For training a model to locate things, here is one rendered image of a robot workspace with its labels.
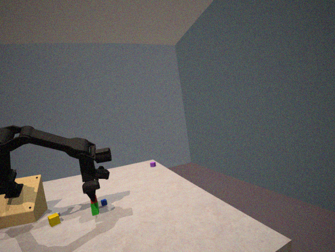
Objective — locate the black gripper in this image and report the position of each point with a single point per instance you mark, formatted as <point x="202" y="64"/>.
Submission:
<point x="90" y="185"/>

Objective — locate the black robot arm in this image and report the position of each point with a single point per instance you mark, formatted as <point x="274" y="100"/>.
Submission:
<point x="75" y="147"/>

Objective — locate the green block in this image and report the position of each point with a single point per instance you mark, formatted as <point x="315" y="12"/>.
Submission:
<point x="95" y="211"/>
<point x="94" y="206"/>

